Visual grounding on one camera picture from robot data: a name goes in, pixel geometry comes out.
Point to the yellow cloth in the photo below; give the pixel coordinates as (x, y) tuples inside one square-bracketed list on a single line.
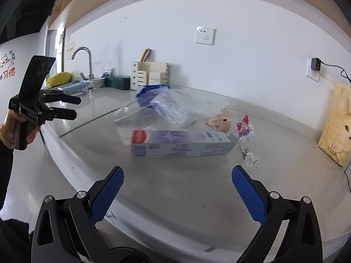
[(59, 78)]

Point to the person's dark clothing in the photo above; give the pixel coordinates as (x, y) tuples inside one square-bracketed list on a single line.
[(13, 241)]

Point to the white blue packet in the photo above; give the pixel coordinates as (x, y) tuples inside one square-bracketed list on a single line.
[(107, 72)]

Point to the person's left forearm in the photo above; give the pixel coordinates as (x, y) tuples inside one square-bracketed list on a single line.
[(5, 169)]

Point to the white socket plate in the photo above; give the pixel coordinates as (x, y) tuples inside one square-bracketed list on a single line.
[(314, 76)]

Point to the small wooden block piece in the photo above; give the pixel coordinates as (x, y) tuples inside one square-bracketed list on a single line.
[(219, 122)]

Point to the red blue printed wrapper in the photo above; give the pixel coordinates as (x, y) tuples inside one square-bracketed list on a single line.
[(244, 128)]

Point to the clear plastic bag blue print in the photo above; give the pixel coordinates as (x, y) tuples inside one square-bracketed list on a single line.
[(170, 106)]

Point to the white purple toothpaste box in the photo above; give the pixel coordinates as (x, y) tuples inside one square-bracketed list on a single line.
[(178, 143)]

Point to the blue white long box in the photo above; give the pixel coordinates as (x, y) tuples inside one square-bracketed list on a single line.
[(74, 87)]

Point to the white wall socket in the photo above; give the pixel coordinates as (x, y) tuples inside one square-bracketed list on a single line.
[(204, 36)]

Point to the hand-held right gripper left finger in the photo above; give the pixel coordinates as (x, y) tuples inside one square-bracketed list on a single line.
[(107, 194)]

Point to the brown paper bag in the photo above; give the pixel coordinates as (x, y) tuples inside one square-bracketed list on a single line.
[(336, 126)]

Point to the white wall notice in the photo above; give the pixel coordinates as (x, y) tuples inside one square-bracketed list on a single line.
[(70, 49)]

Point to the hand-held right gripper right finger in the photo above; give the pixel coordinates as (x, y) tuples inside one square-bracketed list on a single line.
[(248, 194)]

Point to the chrome faucet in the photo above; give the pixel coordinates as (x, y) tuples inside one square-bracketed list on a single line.
[(89, 60)]

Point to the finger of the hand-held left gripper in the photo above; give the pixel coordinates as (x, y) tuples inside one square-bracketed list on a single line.
[(68, 99), (64, 114)]

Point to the green storage box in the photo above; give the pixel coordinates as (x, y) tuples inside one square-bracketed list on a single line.
[(118, 83)]

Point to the metal bowl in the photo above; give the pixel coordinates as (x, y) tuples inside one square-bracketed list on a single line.
[(96, 83)]

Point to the dark round container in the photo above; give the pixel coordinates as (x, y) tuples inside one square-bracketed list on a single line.
[(129, 256)]

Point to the grey window panel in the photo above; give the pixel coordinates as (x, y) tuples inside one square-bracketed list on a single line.
[(52, 49)]

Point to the wooden wall cabinet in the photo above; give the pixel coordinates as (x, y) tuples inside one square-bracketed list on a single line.
[(82, 0)]

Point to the person's left hand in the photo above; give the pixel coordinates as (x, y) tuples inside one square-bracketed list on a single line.
[(9, 120)]

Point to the cream slotted organizer rack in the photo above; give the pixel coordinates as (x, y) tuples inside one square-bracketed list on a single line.
[(153, 75)]

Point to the beige wristband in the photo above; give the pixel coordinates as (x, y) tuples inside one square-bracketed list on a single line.
[(6, 138)]

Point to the wooden cutting boards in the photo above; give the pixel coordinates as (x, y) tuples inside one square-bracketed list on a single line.
[(146, 55)]

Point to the red wall sticker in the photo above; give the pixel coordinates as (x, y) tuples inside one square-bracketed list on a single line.
[(6, 65)]

